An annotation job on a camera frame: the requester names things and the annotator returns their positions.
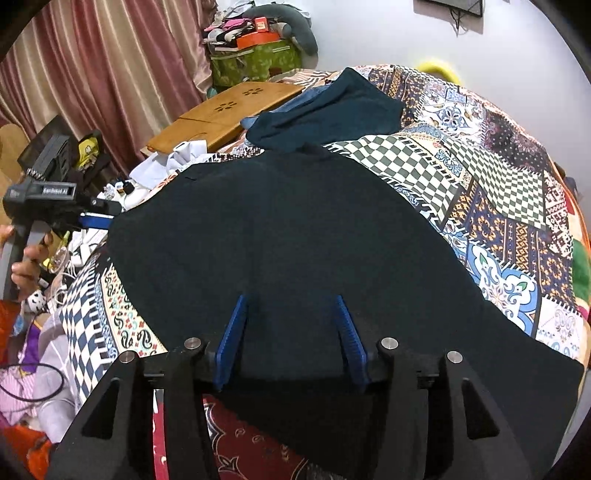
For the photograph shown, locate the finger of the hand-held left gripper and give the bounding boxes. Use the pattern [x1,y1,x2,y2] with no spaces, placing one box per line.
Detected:
[76,212,114,232]

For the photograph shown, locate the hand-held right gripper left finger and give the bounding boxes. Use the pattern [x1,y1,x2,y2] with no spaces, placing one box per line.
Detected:
[45,294,251,480]

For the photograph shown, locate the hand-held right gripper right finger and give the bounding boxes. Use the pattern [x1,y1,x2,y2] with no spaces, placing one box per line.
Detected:
[335,295,550,480]

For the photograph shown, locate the black pants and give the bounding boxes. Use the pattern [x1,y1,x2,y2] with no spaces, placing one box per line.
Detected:
[107,143,585,480]

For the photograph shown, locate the person's left hand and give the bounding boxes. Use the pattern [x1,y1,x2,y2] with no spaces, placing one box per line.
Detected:
[0,224,55,303]

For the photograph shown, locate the white cloth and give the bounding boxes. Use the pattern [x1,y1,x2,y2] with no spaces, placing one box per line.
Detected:
[128,138,222,208]

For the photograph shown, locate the red patterned blanket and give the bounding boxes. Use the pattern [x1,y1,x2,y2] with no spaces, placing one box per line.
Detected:
[152,392,338,480]

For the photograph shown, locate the pink striped curtain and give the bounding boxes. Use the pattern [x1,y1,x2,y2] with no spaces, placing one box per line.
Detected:
[0,0,218,174]

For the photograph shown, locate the wooden lap desk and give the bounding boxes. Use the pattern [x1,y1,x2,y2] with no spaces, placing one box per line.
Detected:
[141,82,308,158]

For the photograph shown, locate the grey patterned bedding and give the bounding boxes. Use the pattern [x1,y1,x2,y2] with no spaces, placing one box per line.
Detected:
[0,314,93,444]

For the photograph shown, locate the patchwork printed bedsheet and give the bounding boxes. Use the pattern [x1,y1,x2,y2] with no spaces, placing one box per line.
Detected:
[58,65,591,407]

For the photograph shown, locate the blue denim garment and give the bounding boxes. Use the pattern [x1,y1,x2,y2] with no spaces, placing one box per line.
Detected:
[241,85,335,132]

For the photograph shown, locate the dark teal garment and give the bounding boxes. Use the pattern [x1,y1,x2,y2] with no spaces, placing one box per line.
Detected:
[247,68,407,153]

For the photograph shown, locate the green patterned storage bag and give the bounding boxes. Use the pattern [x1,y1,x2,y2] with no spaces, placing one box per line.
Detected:
[210,41,303,88]

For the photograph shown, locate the orange box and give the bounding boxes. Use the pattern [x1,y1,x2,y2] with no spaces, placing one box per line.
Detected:
[236,31,281,51]

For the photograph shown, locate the grey neck pillow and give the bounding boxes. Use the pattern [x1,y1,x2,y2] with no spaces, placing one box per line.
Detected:
[252,4,319,57]

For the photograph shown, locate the yellow round object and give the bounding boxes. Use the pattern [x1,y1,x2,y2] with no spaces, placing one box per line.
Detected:
[416,56,461,85]

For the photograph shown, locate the black cable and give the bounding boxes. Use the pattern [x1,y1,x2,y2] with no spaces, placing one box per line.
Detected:
[0,362,65,403]

